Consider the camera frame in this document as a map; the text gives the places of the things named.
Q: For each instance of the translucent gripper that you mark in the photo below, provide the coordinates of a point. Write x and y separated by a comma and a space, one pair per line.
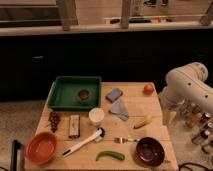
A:
169, 112

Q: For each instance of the grey-blue towel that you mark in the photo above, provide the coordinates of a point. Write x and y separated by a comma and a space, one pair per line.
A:
119, 109

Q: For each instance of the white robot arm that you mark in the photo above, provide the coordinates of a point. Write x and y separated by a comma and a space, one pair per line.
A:
185, 85

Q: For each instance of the dark purple bowl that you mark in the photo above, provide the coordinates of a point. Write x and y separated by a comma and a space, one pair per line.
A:
150, 152

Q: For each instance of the orange bowl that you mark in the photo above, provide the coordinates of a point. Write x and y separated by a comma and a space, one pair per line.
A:
41, 148

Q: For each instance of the orange fruit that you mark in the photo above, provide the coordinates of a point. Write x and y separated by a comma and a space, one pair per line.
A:
148, 89

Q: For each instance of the spice bottle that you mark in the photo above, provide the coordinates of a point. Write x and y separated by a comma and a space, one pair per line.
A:
201, 137

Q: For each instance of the blue sponge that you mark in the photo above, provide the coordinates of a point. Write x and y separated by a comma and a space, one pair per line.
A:
114, 94

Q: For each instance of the metal fork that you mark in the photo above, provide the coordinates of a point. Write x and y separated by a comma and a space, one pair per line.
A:
122, 140

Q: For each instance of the green chili pepper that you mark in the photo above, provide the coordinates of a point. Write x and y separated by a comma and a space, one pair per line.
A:
113, 154

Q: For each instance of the white cup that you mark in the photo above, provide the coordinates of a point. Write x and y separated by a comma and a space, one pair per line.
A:
96, 116

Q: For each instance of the small green cup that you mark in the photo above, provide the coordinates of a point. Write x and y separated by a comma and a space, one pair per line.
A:
83, 95

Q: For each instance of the brown chocolate bar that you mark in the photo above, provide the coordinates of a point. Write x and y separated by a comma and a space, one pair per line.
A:
74, 126

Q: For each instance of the green plastic tray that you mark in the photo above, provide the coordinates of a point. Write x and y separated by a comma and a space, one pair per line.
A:
64, 93

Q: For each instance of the dark grape bunch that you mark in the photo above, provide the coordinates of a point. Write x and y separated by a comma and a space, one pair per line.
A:
54, 120

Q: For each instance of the white handled brush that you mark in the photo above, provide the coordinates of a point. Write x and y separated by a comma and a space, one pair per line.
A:
98, 134

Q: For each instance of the black chair frame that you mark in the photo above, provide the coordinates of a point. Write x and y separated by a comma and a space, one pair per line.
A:
17, 156

